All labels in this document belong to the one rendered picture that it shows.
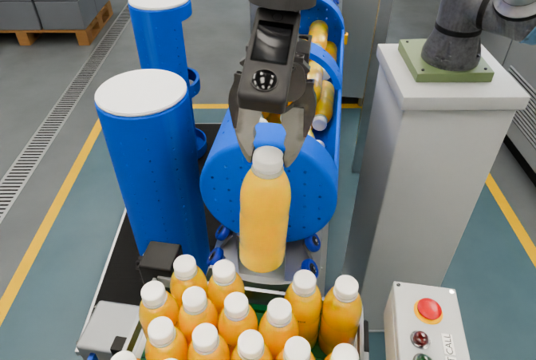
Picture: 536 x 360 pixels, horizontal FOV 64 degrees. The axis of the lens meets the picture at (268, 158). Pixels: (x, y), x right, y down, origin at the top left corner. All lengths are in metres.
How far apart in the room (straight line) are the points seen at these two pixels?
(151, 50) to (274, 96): 1.75
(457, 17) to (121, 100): 0.94
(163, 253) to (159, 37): 1.33
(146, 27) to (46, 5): 2.45
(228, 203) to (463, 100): 0.65
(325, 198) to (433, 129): 0.47
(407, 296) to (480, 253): 1.68
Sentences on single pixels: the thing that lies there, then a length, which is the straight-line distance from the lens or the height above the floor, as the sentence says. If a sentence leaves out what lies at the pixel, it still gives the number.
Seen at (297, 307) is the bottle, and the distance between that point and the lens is 0.77.
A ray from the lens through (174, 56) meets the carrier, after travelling 2.12.
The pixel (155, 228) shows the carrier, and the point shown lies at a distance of 1.59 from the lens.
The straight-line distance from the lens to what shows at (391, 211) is 1.41.
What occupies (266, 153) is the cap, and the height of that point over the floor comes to 1.37.
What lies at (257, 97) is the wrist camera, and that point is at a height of 1.50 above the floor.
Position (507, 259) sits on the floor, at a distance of 2.45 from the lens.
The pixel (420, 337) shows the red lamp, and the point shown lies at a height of 1.11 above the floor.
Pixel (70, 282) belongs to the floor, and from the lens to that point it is 2.27.
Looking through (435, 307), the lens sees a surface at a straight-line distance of 0.75.
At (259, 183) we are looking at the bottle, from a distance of 0.54.
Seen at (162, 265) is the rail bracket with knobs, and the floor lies 1.00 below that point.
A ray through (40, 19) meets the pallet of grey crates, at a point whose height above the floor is 0.24.
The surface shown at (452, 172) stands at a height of 0.89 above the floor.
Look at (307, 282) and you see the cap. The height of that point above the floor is 1.09.
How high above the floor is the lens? 1.71
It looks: 39 degrees down
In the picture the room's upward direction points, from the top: straight up
